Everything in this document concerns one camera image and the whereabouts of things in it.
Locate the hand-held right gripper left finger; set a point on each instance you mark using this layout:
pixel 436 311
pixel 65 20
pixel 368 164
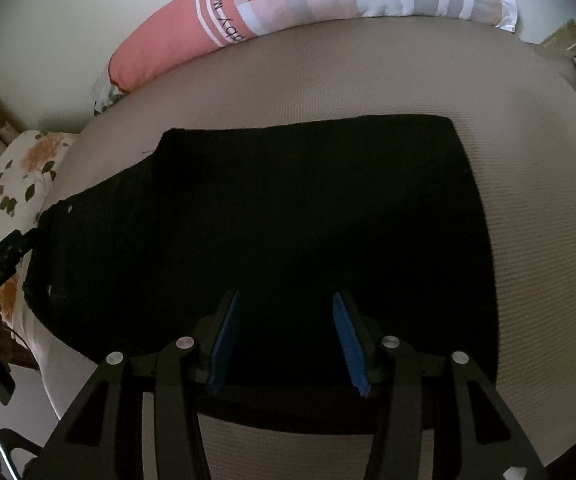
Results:
pixel 222 345

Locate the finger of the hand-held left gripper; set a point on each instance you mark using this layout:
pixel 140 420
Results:
pixel 2 257

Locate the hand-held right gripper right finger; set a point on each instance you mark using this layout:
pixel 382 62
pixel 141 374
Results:
pixel 352 345

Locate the black pants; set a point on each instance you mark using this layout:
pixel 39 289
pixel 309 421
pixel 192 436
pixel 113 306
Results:
pixel 293 220

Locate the white floral pillow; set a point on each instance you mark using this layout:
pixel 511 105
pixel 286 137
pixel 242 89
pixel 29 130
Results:
pixel 22 170

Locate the pink checkered bolster pillow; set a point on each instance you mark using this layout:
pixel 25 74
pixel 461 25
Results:
pixel 318 5

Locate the brown wooden board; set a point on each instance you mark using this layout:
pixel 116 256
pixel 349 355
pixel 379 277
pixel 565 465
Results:
pixel 565 37

